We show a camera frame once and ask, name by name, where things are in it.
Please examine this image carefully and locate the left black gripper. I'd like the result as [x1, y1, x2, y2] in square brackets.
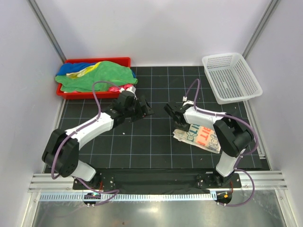
[124, 95, 154, 122]

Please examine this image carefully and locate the printed rabbit towel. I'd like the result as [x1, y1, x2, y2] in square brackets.
[173, 124, 221, 154]

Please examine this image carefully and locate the green towel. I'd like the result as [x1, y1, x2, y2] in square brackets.
[55, 61, 138, 93]

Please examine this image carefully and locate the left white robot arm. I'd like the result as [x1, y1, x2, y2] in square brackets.
[42, 91, 154, 189]

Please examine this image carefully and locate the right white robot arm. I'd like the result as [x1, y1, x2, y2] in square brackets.
[164, 101, 258, 187]

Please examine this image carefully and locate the black grid mat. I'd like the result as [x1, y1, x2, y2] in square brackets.
[45, 66, 270, 171]

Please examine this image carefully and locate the red plastic bin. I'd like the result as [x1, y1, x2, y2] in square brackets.
[55, 57, 131, 100]

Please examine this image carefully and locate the white perforated basket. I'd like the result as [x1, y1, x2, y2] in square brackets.
[202, 52, 263, 105]

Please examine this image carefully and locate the yellow white towel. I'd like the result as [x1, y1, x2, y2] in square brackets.
[66, 63, 99, 79]

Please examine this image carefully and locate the blue towel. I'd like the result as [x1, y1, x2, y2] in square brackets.
[56, 62, 95, 76]

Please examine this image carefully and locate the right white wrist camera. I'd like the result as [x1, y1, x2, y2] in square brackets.
[182, 96, 194, 109]

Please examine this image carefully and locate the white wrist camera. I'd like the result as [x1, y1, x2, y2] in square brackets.
[182, 96, 194, 109]
[119, 86, 136, 94]

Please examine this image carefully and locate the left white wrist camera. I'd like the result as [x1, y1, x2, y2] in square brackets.
[119, 86, 136, 94]

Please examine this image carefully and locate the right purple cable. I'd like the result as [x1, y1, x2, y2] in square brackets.
[184, 78, 258, 208]

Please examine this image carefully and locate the purple cable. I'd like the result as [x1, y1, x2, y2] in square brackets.
[184, 78, 258, 208]
[51, 80, 124, 204]

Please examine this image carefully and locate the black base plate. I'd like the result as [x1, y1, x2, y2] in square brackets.
[85, 168, 242, 195]

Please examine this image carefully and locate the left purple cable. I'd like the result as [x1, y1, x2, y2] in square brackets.
[51, 80, 124, 204]

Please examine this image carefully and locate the slotted cable duct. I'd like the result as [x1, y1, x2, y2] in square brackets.
[39, 192, 217, 202]

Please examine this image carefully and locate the aluminium frame rail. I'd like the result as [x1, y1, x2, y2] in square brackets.
[28, 171, 287, 192]

